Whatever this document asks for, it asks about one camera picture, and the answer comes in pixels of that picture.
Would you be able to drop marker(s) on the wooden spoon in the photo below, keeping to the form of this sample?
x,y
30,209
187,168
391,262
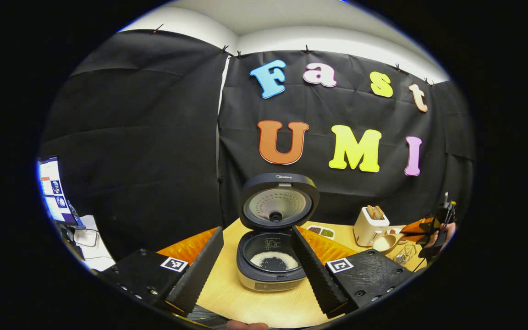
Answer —
x,y
383,243

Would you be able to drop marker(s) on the white sectioned bean dish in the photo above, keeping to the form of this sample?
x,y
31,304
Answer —
x,y
321,231

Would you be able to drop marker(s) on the computer monitor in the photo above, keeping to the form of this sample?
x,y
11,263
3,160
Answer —
x,y
53,190

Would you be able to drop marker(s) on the white round plate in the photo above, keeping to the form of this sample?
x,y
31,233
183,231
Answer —
x,y
394,230

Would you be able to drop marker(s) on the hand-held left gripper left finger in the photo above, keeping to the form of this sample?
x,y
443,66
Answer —
x,y
197,270

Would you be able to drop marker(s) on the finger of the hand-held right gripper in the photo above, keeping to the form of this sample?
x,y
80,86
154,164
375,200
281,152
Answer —
x,y
417,226
422,238

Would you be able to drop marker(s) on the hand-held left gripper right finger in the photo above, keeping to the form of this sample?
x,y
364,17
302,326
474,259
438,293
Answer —
x,y
314,270

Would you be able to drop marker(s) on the black backdrop cloth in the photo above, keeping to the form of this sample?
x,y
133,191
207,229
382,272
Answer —
x,y
154,137

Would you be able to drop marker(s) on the toast slice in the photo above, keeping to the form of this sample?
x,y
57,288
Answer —
x,y
379,211
371,211

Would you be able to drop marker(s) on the white toaster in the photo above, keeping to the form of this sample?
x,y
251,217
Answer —
x,y
369,229

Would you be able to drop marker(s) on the dark grey rice cooker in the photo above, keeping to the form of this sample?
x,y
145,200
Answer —
x,y
275,188

